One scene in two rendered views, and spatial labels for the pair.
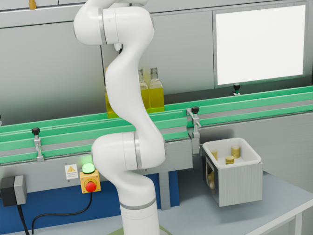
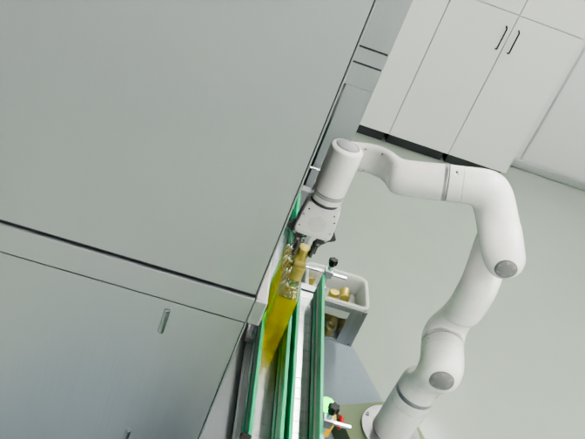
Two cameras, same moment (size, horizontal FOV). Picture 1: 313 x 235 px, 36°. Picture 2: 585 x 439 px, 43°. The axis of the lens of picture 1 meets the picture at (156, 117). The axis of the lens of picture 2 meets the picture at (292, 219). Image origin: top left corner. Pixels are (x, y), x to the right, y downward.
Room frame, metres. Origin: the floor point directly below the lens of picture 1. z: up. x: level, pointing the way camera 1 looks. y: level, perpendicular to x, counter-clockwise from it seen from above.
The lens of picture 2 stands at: (1.90, 1.77, 2.42)
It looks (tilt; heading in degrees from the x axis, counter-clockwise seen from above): 31 degrees down; 270
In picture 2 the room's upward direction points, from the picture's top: 22 degrees clockwise
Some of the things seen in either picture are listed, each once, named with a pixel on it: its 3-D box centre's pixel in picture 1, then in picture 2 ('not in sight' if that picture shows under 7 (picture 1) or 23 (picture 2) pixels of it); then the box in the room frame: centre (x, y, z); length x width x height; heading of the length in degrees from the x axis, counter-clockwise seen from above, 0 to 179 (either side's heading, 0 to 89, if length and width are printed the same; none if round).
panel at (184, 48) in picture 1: (207, 50); not in sight; (2.04, -0.24, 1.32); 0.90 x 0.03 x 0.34; 99
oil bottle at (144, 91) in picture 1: (142, 106); (281, 287); (1.86, 0.06, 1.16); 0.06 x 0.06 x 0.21; 9
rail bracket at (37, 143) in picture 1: (37, 147); (334, 426); (1.62, 0.44, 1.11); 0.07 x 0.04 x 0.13; 9
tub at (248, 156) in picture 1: (230, 161); (332, 293); (1.68, -0.28, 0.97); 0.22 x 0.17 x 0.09; 9
